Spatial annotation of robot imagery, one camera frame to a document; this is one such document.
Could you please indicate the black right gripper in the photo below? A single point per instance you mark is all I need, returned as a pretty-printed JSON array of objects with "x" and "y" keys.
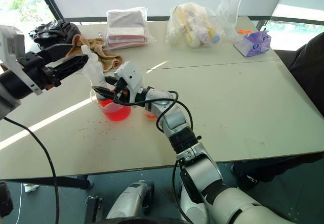
[{"x": 122, "y": 95}]

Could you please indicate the clear cup with red liquid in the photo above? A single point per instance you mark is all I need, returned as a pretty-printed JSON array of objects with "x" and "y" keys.
[
  {"x": 116, "y": 112},
  {"x": 151, "y": 116}
]

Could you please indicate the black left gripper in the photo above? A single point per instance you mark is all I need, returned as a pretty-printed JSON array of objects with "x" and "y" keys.
[{"x": 38, "y": 69}]

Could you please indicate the clear empty plastic bag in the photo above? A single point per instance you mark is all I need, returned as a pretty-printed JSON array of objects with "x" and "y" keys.
[{"x": 229, "y": 16}]

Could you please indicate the small orange caps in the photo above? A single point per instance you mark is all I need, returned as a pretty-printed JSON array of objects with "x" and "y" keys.
[{"x": 243, "y": 31}]

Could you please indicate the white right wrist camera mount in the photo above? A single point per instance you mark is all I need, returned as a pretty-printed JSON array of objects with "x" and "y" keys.
[{"x": 130, "y": 76}]

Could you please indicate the black crumpled bag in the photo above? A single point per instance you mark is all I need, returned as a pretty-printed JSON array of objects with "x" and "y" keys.
[{"x": 54, "y": 33}]

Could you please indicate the black rounded robot part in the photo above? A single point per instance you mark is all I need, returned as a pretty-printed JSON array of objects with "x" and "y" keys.
[{"x": 5, "y": 198}]

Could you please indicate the plastic bag of bottles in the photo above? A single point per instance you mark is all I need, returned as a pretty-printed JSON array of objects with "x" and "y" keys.
[{"x": 192, "y": 26}]

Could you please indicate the tan crumpled towel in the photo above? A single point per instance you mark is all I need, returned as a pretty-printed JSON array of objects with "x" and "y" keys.
[{"x": 106, "y": 57}]

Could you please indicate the metal bracket under table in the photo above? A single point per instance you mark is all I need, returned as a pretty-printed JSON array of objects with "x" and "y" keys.
[{"x": 92, "y": 206}]

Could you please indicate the purple tissue box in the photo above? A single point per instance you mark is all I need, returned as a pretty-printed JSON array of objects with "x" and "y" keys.
[{"x": 253, "y": 45}]

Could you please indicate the white object on floor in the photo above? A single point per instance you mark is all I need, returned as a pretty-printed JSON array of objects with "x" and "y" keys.
[{"x": 31, "y": 187}]

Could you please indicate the plastic bag of folded cloths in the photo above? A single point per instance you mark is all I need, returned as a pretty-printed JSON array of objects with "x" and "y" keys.
[{"x": 126, "y": 29}]

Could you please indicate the black table frame bar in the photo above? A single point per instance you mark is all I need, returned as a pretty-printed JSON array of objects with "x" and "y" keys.
[{"x": 58, "y": 182}]

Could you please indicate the person in dark clothes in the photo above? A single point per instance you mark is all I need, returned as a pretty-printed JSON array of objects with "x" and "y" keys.
[{"x": 308, "y": 64}]

